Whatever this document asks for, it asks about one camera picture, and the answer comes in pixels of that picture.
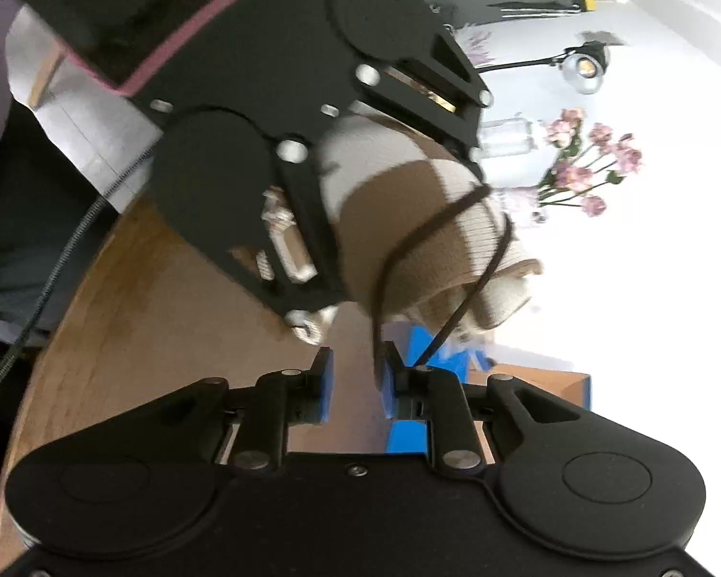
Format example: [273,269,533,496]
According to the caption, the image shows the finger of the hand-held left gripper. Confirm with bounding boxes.
[225,135,352,346]
[360,30,494,187]

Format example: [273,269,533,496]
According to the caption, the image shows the black cable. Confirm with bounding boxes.
[0,147,160,418]

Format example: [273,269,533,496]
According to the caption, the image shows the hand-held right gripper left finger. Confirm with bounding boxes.
[156,345,336,475]

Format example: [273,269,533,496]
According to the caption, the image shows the floor lamp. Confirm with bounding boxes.
[485,29,627,96]

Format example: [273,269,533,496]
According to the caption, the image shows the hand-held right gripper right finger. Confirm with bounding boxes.
[380,342,584,475]

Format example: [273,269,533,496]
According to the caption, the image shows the pink flowers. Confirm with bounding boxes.
[536,107,645,218]

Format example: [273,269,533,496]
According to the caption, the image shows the blue cardboard box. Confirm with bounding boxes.
[385,323,595,454]

